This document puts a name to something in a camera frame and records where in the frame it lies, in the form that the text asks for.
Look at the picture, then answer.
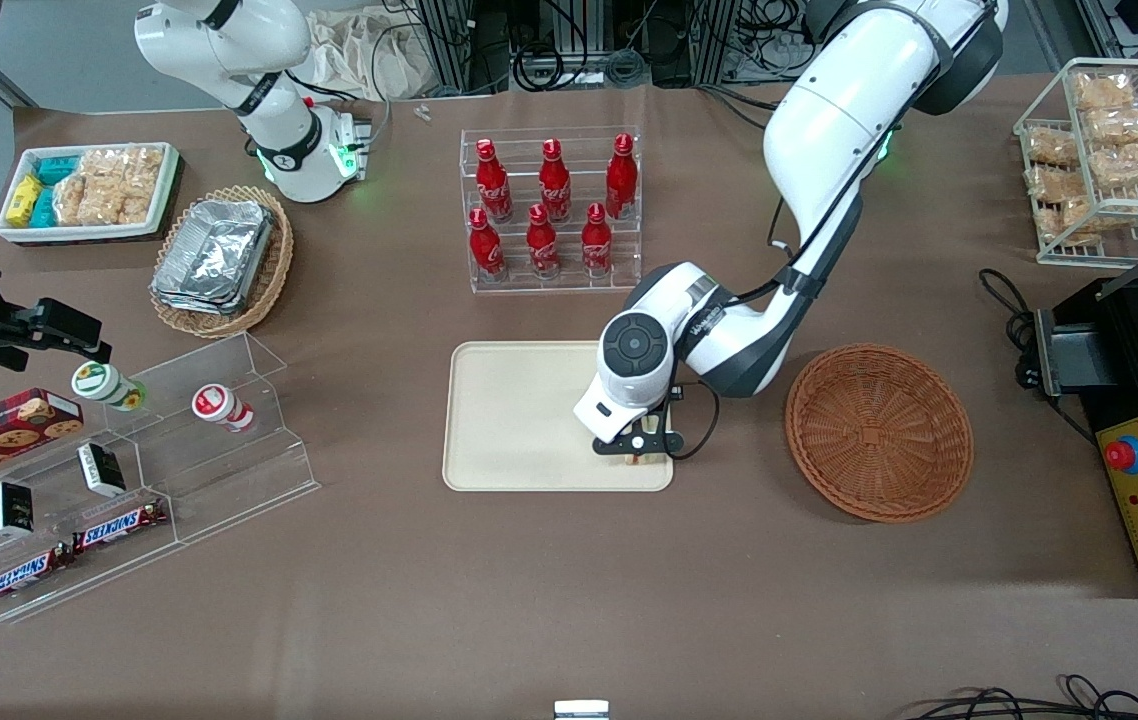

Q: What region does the cream plastic tray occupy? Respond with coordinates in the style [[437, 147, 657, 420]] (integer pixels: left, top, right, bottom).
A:
[[442, 341, 675, 493]]

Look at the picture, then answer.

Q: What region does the white rectangular snack tray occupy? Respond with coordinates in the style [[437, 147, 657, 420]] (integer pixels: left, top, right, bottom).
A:
[[0, 142, 182, 246]]

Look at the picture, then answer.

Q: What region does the black appliance power cable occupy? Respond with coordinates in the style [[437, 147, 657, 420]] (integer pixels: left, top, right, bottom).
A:
[[979, 268, 1100, 446]]

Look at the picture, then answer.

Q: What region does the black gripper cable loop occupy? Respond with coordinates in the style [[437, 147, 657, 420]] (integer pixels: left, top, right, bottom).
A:
[[664, 380, 722, 463]]

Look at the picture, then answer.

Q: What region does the red cola bottle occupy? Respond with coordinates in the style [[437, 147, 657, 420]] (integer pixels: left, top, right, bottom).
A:
[[606, 133, 638, 221], [526, 204, 561, 279], [582, 203, 613, 277], [469, 207, 508, 281], [539, 139, 572, 223], [475, 138, 514, 223]]

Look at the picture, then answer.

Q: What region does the clear acrylic bottle rack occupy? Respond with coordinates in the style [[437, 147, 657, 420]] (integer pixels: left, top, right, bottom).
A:
[[459, 127, 642, 294]]

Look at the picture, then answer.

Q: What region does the yellow snack packet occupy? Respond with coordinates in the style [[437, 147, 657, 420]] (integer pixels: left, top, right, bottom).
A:
[[6, 175, 45, 229]]

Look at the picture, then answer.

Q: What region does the light wicker basket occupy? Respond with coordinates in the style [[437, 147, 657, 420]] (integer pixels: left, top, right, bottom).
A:
[[149, 185, 295, 339]]

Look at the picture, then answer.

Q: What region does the bagged fried snack pack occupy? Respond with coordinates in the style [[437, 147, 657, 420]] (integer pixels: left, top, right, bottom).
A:
[[1084, 105, 1138, 144], [1039, 198, 1125, 244], [1089, 140, 1138, 189], [1027, 165, 1085, 201], [1026, 127, 1080, 168], [1074, 73, 1137, 111]]

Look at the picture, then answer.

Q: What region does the black background cable bundle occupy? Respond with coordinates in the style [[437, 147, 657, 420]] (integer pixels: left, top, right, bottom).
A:
[[409, 0, 810, 96]]

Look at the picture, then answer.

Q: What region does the clear rice cracker pack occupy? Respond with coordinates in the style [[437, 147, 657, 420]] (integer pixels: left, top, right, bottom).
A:
[[124, 146, 166, 223], [54, 170, 90, 226], [79, 148, 130, 226]]

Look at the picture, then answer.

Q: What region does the small black white box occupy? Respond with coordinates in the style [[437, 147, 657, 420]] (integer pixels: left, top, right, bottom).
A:
[[0, 481, 36, 538], [77, 443, 127, 498]]

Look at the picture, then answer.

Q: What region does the green lid sunflower cup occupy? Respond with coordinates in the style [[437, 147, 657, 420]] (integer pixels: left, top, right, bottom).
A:
[[71, 362, 147, 412]]

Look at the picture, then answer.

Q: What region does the black appliance with yellow panel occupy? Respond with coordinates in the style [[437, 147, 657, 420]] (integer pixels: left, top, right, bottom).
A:
[[1034, 275, 1138, 599]]

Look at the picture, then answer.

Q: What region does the beige cloth bag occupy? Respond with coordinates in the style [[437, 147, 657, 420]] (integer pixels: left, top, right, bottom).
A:
[[304, 8, 430, 101]]

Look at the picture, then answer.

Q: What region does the aluminium foil tray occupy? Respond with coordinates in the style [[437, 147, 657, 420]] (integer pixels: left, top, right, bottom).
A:
[[151, 198, 275, 316]]

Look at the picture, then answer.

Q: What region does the Snickers chocolate bar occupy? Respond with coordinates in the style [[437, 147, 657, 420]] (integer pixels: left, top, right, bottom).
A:
[[72, 498, 170, 554], [0, 545, 77, 608]]

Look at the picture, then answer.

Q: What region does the black floor cable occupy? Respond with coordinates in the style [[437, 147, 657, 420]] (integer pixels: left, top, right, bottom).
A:
[[904, 675, 1138, 720]]

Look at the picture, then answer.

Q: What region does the brown round wicker basket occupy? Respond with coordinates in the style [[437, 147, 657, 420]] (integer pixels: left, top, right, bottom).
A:
[[785, 343, 975, 524]]

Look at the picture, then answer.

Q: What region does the red lid yogurt cup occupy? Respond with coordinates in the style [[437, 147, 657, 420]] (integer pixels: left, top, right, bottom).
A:
[[191, 384, 256, 433]]

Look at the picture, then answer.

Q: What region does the clear acrylic stepped display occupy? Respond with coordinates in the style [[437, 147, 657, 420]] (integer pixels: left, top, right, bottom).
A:
[[0, 332, 320, 626]]

